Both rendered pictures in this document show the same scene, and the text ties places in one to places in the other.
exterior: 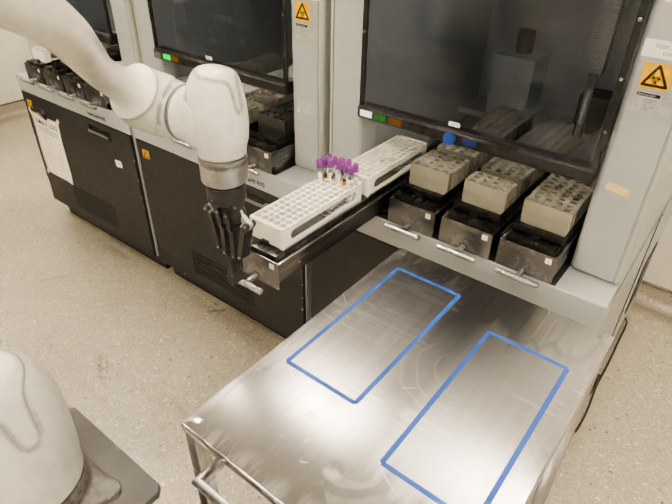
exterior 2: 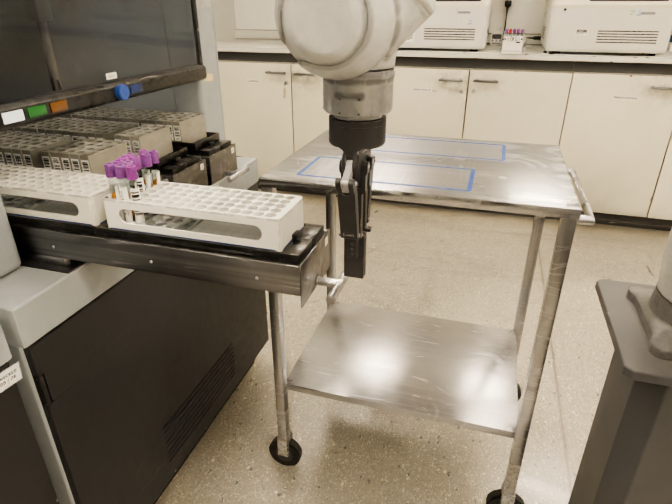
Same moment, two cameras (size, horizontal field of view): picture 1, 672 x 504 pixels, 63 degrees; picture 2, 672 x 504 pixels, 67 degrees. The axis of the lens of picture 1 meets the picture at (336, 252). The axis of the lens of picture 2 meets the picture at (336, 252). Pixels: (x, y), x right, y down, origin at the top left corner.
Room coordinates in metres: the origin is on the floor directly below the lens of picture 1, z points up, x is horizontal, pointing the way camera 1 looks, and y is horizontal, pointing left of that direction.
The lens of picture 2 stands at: (1.19, 0.83, 1.13)
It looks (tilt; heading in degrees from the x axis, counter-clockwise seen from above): 26 degrees down; 250
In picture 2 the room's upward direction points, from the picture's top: straight up
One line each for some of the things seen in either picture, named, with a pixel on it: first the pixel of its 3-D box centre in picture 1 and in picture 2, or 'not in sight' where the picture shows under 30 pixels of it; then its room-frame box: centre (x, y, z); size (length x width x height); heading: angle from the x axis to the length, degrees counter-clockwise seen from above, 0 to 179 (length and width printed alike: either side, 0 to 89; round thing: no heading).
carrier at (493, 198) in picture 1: (485, 195); (153, 144); (1.18, -0.36, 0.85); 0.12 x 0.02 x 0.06; 52
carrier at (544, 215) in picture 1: (546, 216); (190, 129); (1.09, -0.48, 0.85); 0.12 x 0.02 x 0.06; 52
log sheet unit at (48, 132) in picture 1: (49, 147); not in sight; (2.35, 1.33, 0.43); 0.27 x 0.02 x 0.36; 53
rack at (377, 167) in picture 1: (383, 165); (43, 195); (1.38, -0.13, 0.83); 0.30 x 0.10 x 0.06; 143
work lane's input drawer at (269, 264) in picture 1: (343, 207); (137, 236); (1.23, -0.02, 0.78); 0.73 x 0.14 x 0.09; 143
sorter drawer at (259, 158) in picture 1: (321, 125); not in sight; (1.80, 0.06, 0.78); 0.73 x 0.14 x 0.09; 143
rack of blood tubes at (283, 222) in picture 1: (309, 209); (204, 215); (1.13, 0.07, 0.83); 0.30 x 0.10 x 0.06; 143
